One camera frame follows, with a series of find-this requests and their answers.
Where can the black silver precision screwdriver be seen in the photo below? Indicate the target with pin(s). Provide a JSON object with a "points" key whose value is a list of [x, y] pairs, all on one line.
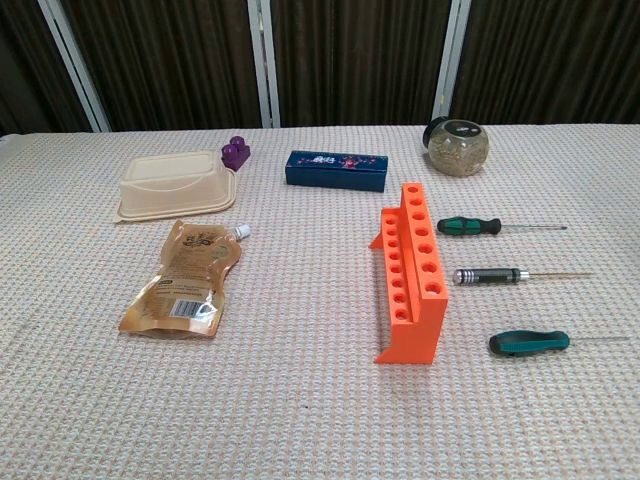
{"points": [[490, 276]]}

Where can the orange tool holder rack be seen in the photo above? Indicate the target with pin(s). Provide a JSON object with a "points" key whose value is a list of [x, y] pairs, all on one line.
{"points": [[415, 335]]}

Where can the green black striped screwdriver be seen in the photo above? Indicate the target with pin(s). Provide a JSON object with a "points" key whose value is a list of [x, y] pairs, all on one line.
{"points": [[465, 225]]}

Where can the blue floral rectangular box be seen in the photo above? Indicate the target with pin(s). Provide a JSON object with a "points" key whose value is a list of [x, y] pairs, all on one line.
{"points": [[335, 176]]}

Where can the purple toy block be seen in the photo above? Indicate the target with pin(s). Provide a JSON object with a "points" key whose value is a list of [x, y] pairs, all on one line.
{"points": [[235, 156]]}

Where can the brown spouted refill pouch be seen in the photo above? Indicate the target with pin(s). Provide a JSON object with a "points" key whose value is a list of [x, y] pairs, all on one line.
{"points": [[185, 280]]}

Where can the beige plastic food container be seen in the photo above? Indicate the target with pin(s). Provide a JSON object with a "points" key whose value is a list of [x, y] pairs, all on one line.
{"points": [[170, 186]]}

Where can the beige waffle tablecloth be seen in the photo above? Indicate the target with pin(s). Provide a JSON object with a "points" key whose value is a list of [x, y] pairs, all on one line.
{"points": [[300, 400]]}

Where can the round glass jar black lid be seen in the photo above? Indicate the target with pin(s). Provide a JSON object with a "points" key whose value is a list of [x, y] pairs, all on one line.
{"points": [[457, 152]]}

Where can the dark brown curtain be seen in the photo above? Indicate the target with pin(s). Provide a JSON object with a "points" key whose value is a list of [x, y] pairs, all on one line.
{"points": [[165, 60]]}

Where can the white frame post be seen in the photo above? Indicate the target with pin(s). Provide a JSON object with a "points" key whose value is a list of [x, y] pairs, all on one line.
{"points": [[450, 65], [264, 65], [75, 65]]}

